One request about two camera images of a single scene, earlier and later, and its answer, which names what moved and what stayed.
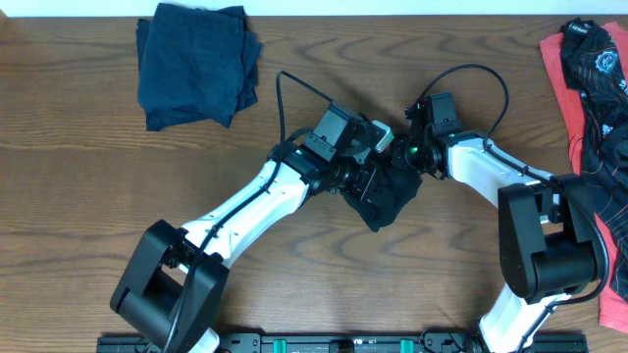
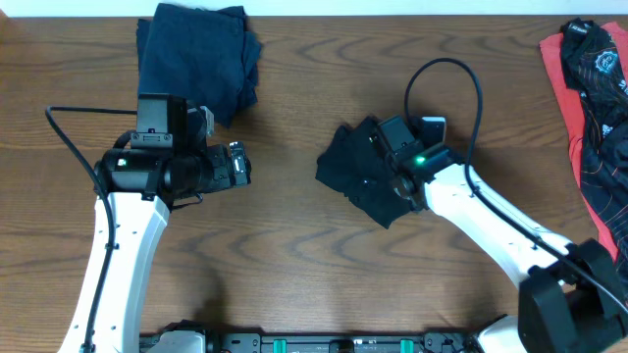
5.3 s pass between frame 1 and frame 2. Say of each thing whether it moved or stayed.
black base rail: stayed
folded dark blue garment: stayed
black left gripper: moved
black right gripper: moved
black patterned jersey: stayed
